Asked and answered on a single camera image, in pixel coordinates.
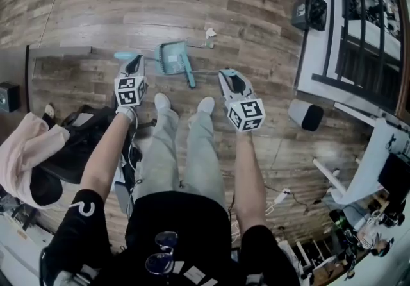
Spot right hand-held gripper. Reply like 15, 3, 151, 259
217, 69, 267, 133

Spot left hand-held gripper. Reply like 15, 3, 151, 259
113, 54, 149, 108

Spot teal dustpan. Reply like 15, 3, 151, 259
113, 40, 193, 76

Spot teal broom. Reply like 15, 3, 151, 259
178, 51, 238, 90

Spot person's left forearm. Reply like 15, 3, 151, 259
79, 111, 135, 204

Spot person's right forearm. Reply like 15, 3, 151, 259
231, 130, 267, 233

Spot small black bin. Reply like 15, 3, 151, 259
290, 0, 329, 32

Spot white right shoe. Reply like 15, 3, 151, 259
196, 96, 216, 116

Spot white shoe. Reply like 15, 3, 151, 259
154, 92, 172, 113
196, 96, 216, 116

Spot white left shoe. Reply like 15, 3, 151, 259
154, 92, 172, 113

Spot white wristband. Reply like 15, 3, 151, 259
115, 106, 136, 122

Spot grey bin with black liner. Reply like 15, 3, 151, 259
287, 98, 325, 133

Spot black office chair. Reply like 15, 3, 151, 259
29, 104, 144, 209

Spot grey trousers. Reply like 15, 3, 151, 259
132, 101, 231, 212

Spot white power strip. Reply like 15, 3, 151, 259
271, 187, 293, 206

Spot grey speaker box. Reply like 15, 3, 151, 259
0, 81, 21, 113

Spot pink jacket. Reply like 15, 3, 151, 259
0, 111, 71, 209

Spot black railing with wooden handrail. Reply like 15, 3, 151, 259
293, 0, 410, 121

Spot black printed t-shirt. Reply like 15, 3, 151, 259
40, 188, 302, 286

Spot white desk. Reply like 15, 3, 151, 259
312, 117, 410, 206

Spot black laptop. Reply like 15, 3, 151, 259
377, 153, 410, 190

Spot eyeglasses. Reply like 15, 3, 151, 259
144, 230, 179, 276

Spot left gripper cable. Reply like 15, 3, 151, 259
127, 114, 144, 183

